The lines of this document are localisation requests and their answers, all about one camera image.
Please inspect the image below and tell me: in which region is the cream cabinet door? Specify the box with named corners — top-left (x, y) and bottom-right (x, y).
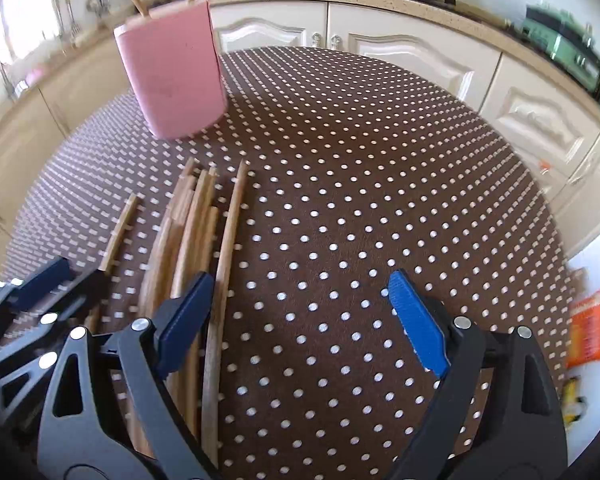
top-left (211, 2), bottom-right (329, 55)
top-left (327, 4), bottom-right (503, 102)
top-left (550, 130), bottom-right (600, 261)
top-left (37, 45), bottom-right (137, 137)
top-left (0, 87), bottom-right (73, 281)
top-left (480, 55), bottom-right (600, 183)

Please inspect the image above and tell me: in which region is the metal sink faucet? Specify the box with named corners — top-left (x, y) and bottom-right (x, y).
top-left (0, 62), bottom-right (31, 102)

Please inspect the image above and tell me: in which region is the yellow black object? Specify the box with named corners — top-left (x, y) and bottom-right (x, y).
top-left (561, 376), bottom-right (589, 427)

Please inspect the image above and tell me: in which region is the orange packet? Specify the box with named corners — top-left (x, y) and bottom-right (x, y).
top-left (565, 282), bottom-right (600, 370)

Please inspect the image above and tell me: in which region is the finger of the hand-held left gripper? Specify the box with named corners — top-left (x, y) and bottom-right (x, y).
top-left (0, 272), bottom-right (111, 427)
top-left (0, 257), bottom-right (76, 342)

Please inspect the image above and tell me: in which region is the bright window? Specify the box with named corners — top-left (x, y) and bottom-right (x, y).
top-left (0, 0), bottom-right (56, 86)

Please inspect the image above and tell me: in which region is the row of hanging kitchen utensils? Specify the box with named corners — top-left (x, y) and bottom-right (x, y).
top-left (50, 0), bottom-right (112, 38)

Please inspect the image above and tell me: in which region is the pink cup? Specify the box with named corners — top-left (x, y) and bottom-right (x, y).
top-left (112, 0), bottom-right (228, 140)

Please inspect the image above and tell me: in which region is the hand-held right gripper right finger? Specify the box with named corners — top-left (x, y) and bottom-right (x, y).
top-left (387, 269), bottom-right (568, 480)

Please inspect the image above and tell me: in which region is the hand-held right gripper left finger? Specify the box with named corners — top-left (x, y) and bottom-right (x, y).
top-left (37, 271), bottom-right (221, 480)

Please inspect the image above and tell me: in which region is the green box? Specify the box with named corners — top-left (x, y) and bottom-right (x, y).
top-left (522, 4), bottom-right (600, 97)

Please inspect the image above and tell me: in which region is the pile of wooden chopsticks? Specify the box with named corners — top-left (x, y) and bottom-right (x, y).
top-left (125, 156), bottom-right (251, 471)

